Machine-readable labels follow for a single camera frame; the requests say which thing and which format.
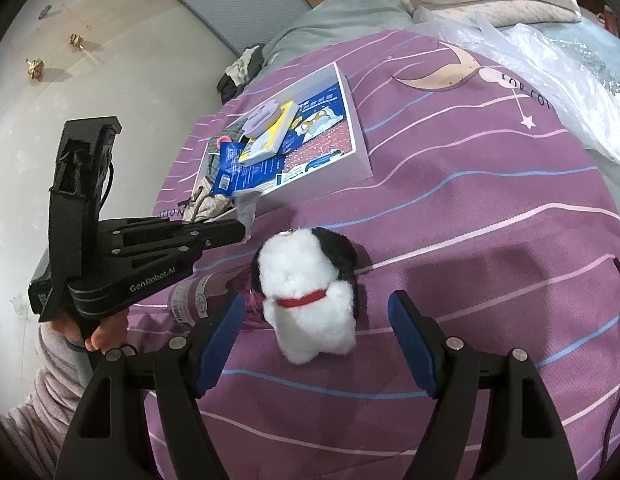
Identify purple striped blanket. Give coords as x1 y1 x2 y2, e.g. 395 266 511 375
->
140 30 620 480

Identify clear plastic bag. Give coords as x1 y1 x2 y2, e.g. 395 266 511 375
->
425 7 620 171

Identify grey blanket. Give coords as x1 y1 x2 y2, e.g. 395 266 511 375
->
262 0 416 68

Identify pink sparkly pouch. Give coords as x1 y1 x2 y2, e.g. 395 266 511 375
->
285 122 353 171

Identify small blue and white carton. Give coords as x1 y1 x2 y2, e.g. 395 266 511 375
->
272 149 345 188

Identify black and white plush dog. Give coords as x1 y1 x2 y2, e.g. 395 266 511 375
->
251 226 367 365

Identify blue printed packet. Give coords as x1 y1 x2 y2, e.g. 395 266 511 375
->
212 91 347 196

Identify yellow packet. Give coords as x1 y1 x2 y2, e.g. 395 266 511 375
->
238 101 297 166

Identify white cardboard box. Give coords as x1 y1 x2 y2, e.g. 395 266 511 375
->
192 62 375 211

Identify lilac pouch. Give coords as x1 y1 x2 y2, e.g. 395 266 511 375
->
241 100 283 137

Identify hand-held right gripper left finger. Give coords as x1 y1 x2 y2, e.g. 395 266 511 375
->
54 290 247 480

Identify clear plastic packet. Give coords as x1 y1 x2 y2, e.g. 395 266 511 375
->
231 189 262 243

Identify person's left forearm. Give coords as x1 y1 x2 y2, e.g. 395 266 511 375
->
0 327 93 480

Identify dark crumpled clothes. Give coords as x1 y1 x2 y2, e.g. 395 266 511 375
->
217 45 266 106

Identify beige plaid pouch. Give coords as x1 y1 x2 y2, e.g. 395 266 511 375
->
189 186 237 225

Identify person's left hand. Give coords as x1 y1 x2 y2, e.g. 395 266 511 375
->
50 309 130 353

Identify purple and white bottle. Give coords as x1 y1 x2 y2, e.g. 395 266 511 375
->
167 270 241 328

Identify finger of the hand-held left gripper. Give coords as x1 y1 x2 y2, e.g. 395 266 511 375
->
97 216 247 267

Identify dark green plaid pouch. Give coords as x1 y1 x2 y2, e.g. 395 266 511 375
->
206 125 247 181

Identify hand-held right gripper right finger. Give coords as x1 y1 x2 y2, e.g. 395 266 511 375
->
387 290 578 480

